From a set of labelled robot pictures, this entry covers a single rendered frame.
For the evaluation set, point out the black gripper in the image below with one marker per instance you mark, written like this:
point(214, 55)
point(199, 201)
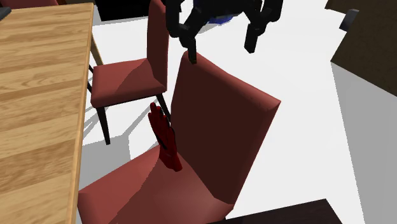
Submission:
point(223, 7)

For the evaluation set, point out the blue object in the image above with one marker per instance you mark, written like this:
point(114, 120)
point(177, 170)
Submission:
point(220, 20)

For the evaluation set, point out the red upholstered chair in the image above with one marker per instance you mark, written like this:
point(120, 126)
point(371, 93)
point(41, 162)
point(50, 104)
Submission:
point(217, 130)
point(130, 80)

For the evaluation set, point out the dark red glove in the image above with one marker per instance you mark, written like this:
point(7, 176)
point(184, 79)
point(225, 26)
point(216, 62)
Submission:
point(164, 136)

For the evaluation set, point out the light wooden table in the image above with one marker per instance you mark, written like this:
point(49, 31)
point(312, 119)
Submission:
point(37, 108)

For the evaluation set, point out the dark grey flat object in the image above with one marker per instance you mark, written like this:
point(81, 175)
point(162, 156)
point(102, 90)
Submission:
point(4, 13)

